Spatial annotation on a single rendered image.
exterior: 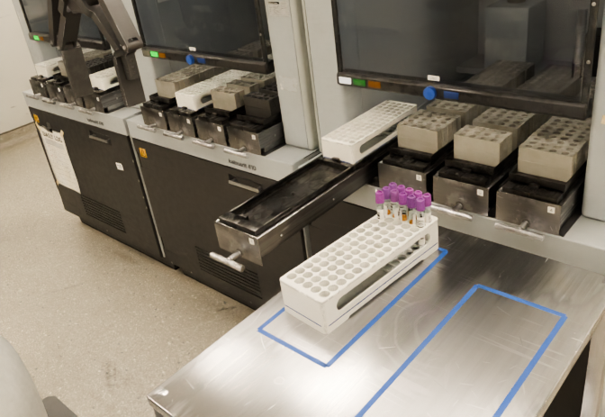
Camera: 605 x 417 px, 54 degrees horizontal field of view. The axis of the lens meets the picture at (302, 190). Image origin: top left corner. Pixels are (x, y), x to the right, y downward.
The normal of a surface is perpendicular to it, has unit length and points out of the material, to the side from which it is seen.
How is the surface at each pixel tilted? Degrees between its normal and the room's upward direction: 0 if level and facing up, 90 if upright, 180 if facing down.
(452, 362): 0
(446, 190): 90
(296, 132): 90
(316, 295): 0
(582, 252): 90
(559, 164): 90
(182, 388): 0
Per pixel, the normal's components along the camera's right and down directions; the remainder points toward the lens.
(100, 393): -0.12, -0.88
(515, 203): -0.66, 0.42
